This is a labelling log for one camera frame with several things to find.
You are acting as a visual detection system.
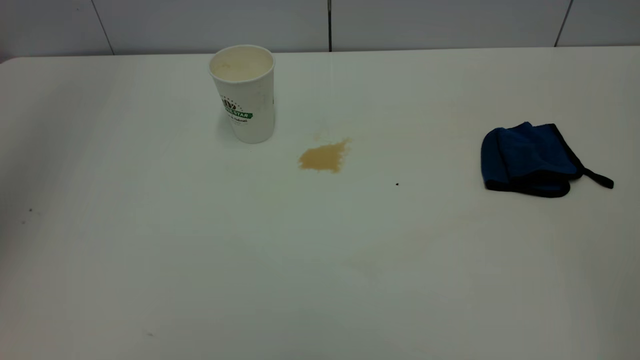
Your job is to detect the white paper coffee cup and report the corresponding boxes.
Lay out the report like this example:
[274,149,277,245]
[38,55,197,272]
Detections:
[208,44,276,145]

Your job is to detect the brown coffee spill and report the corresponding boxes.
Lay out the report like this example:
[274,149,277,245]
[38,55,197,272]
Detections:
[298,139,351,174]

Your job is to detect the blue cloth with black trim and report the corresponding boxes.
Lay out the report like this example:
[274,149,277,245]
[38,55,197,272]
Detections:
[480,121,615,199]

